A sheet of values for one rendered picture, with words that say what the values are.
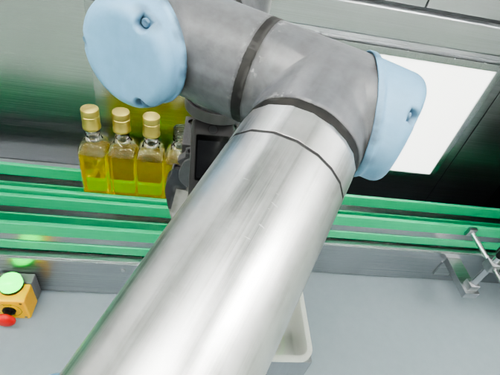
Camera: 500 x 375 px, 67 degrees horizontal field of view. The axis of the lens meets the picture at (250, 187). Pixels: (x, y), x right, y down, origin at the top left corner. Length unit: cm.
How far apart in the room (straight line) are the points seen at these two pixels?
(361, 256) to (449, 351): 31
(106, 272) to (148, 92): 69
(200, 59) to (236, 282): 15
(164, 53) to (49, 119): 82
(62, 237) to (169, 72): 67
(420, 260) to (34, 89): 105
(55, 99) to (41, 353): 56
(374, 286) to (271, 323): 98
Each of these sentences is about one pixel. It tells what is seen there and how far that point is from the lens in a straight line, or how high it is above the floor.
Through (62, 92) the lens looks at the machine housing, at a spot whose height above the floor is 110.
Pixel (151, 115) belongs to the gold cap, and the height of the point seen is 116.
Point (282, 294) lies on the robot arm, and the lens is 17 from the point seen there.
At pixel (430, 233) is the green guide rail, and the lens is 110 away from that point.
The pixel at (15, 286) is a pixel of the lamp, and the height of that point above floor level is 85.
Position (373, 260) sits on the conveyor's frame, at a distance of 109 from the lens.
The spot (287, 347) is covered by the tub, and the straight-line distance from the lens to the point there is 94.
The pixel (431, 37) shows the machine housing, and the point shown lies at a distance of 94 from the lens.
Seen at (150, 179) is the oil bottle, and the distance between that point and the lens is 85.
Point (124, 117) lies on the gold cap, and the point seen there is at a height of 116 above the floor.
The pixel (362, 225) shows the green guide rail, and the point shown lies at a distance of 99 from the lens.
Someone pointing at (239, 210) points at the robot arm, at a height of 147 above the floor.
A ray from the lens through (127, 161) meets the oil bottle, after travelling 83.
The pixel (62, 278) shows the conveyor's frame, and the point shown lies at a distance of 97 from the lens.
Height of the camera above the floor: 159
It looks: 42 degrees down
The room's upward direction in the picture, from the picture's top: 13 degrees clockwise
